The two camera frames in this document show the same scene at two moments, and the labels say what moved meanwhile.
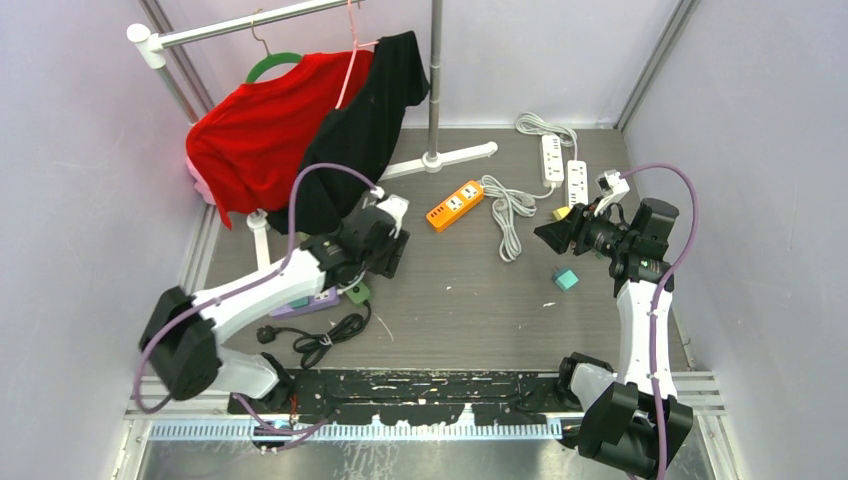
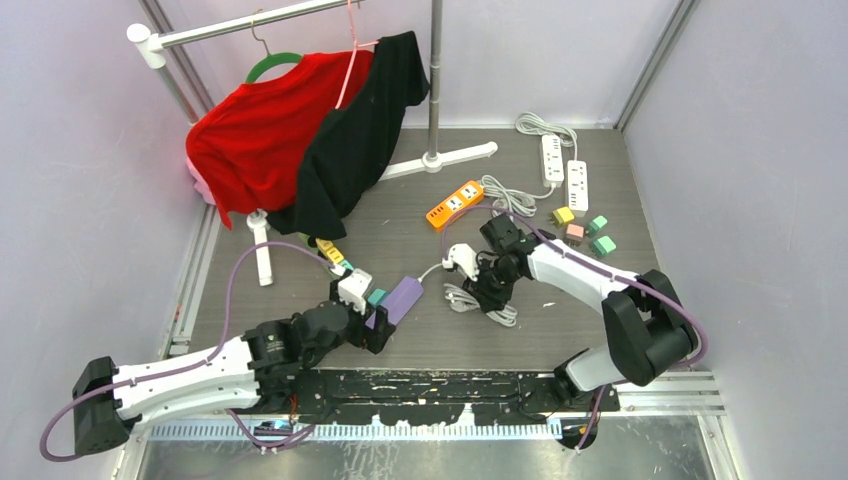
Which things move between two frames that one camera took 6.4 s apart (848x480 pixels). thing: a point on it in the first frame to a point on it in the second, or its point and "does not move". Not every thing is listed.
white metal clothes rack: [435, 160] does not move
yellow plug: [560, 213] does not move
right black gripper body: [597, 232] to [494, 283]
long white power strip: [577, 182] does not move
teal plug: [303, 301] to [377, 296]
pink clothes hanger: [356, 44] does not move
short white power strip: [551, 161] does not move
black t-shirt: [361, 133] does not move
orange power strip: [455, 206] does not move
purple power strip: [324, 299] to [402, 292]
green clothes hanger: [272, 59] does not move
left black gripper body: [382, 260] to [358, 335]
